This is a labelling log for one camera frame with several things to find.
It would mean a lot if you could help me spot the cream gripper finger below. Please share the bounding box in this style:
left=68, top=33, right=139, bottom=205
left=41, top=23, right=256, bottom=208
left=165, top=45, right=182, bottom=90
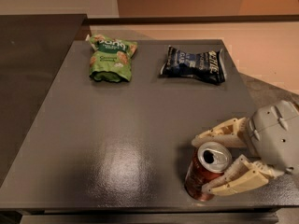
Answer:
left=202, top=155, right=284, bottom=196
left=192, top=118, right=248, bottom=147

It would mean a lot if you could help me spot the red coke can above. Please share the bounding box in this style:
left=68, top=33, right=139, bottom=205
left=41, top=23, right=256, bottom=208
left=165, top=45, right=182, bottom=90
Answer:
left=184, top=142, right=232, bottom=202

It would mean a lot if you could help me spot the dark blue chip bag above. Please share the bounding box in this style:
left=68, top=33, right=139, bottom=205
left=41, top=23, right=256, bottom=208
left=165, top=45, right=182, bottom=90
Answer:
left=160, top=46, right=227, bottom=85

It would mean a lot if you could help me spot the green snack bag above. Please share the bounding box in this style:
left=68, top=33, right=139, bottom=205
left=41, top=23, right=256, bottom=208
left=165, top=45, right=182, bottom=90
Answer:
left=88, top=35, right=137, bottom=83

